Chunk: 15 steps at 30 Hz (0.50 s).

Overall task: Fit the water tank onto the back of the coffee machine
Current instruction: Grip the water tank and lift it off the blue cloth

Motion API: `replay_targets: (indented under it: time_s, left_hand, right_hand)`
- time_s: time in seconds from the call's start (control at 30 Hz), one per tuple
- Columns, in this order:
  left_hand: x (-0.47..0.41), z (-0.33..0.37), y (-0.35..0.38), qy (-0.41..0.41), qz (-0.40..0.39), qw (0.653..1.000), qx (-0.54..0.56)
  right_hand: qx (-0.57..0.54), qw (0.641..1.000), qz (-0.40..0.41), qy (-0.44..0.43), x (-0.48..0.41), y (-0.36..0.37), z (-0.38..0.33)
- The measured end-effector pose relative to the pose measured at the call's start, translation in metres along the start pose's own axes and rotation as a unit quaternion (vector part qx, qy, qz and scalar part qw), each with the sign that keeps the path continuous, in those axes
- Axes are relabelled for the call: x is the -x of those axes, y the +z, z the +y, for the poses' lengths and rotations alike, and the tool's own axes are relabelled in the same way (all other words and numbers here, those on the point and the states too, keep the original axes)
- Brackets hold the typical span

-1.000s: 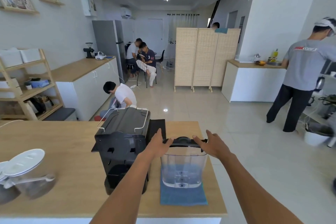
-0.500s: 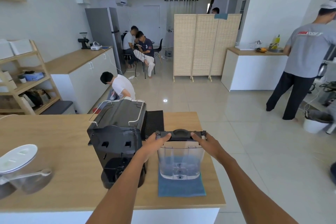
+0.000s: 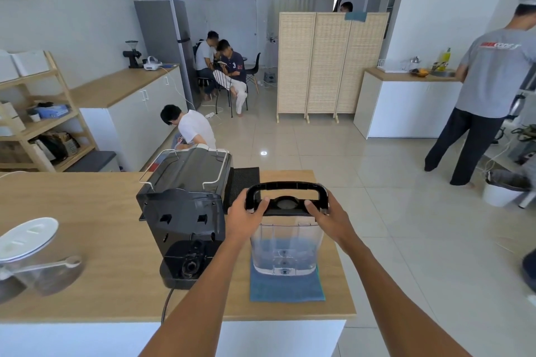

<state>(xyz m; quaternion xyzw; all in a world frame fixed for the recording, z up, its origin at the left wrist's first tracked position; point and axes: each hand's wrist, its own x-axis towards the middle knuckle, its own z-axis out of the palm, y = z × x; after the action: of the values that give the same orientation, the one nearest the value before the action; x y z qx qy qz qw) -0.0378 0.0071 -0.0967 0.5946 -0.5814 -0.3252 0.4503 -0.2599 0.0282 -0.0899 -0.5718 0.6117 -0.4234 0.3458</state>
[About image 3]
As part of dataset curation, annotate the person's left hand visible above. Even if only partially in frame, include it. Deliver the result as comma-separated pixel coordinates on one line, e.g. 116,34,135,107
225,189,271,245

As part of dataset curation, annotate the person's right hand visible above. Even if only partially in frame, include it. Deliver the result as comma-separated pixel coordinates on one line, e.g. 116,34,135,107
304,193,358,254

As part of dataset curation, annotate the clear water tank black handle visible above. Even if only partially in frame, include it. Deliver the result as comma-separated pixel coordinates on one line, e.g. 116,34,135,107
245,181,330,277

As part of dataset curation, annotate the person's left forearm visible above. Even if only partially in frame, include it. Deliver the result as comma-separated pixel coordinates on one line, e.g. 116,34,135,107
139,234,248,357

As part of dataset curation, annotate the person's right forearm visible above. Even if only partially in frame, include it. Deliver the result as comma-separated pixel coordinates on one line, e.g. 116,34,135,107
333,235,475,357

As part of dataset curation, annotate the black ribbed drip mat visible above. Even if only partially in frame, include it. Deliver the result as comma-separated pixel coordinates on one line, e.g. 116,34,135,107
224,167,263,215

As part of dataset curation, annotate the black coffee machine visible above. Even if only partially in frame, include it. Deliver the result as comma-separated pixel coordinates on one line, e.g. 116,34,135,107
136,148,233,291

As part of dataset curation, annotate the blue cloth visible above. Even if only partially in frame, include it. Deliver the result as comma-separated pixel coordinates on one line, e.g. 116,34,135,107
250,253,326,303

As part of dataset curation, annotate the white island cabinet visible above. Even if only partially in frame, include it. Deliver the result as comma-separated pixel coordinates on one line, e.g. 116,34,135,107
0,319,347,357

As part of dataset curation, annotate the white sink cabinet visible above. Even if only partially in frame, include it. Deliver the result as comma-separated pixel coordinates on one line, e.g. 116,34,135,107
353,67,465,140

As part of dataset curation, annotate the black chair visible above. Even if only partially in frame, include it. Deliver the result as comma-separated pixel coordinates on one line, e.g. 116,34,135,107
244,52,262,86

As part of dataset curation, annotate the woven folding screen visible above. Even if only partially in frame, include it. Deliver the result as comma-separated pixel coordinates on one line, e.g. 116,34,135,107
276,11,390,124

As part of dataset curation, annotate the white cabinet with wooden top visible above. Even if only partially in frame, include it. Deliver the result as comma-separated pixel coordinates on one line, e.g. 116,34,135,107
69,63,196,172

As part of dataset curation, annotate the white door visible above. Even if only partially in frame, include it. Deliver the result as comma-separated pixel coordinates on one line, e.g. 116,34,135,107
229,0,259,67

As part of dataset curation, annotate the grey refrigerator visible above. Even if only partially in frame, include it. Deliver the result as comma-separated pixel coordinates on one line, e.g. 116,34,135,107
133,0,200,111

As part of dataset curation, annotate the white bin with black bag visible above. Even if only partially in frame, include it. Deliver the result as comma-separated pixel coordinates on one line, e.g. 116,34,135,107
481,169,533,208

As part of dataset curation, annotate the black coffee grinder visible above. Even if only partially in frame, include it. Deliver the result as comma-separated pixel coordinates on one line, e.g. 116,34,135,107
122,40,143,69

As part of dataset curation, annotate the white curtain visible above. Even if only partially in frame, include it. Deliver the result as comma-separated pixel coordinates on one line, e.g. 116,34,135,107
264,0,322,36

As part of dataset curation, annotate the grey measuring scoop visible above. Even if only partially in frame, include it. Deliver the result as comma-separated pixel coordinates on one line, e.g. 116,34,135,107
0,256,83,282

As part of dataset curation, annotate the blue glove box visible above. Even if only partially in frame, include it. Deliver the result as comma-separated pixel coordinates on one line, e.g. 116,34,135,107
37,104,70,119

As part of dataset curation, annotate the wooden shelf rack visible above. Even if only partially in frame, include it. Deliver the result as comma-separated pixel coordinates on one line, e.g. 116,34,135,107
0,50,98,173

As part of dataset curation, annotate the glass jar with white lid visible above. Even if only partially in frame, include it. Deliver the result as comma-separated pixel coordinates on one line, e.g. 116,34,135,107
0,217,85,304

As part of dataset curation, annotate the white storage box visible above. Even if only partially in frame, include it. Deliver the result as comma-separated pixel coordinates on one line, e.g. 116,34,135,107
11,50,51,77

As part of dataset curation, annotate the white wire chair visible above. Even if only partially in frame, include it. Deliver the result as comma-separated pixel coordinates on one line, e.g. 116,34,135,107
211,70,238,119

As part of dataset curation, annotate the black power cable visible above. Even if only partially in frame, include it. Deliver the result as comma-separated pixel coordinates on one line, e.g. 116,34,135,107
161,286,175,324

